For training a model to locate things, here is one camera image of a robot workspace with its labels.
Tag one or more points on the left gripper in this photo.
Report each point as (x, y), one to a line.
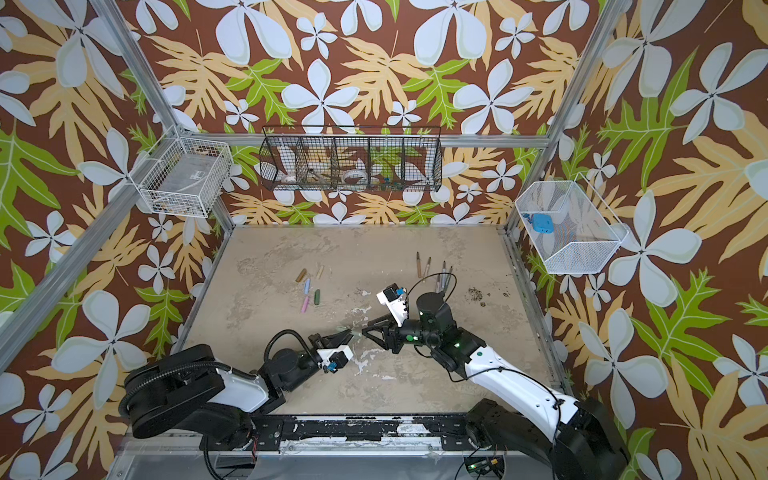
(336, 339)

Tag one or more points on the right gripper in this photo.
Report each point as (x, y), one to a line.
(392, 332)

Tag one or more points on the brown pen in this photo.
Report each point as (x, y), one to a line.
(418, 265)

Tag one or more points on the light blue pen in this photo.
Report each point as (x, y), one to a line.
(442, 277)

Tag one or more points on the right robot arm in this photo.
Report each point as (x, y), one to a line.
(575, 438)

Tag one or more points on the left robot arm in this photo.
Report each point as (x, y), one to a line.
(191, 390)

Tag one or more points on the blue object in basket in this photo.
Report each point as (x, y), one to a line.
(540, 223)

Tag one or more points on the white mesh basket right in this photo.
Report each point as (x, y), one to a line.
(587, 232)

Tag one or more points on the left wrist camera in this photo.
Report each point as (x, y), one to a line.
(334, 359)

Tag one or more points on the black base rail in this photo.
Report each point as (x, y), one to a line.
(441, 432)

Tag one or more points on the black wire basket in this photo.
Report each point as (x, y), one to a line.
(354, 158)

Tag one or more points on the white wire basket left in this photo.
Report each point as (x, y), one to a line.
(183, 175)

